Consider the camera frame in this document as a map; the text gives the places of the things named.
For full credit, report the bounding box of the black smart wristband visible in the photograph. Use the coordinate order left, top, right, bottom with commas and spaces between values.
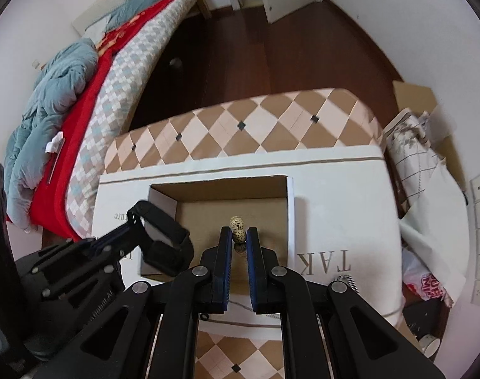
127, 200, 195, 276

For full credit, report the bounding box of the wooden bead bracelet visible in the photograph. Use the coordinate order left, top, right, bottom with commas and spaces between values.
229, 215, 249, 254

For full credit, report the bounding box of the red blanket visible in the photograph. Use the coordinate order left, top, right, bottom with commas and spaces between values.
28, 0, 188, 241

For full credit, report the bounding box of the white cup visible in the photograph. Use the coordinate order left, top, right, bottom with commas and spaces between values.
418, 334, 441, 358

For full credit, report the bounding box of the red and white plastic bag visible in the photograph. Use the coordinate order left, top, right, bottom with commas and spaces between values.
402, 247, 446, 301

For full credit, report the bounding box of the white printed cloth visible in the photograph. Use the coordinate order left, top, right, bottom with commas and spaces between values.
92, 146, 404, 325

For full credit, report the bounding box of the blue-grey quilt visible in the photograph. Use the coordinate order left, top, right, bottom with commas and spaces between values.
3, 38, 100, 233

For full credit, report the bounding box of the open cardboard box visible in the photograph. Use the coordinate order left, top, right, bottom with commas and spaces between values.
139, 174, 296, 297

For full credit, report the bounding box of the white paper tag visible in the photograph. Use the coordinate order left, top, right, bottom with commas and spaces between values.
45, 131, 64, 153

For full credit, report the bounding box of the white grid-pattern bedding bundle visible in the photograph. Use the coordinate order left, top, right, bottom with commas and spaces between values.
384, 109, 470, 308

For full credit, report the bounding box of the brown checkered table cover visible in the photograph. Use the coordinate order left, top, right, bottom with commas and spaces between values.
105, 89, 386, 378

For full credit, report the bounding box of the bed with checkered mattress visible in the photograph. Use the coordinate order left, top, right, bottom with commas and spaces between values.
57, 0, 199, 239

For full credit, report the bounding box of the brown cardboard box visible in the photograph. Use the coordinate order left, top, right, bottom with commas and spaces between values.
393, 81, 466, 191

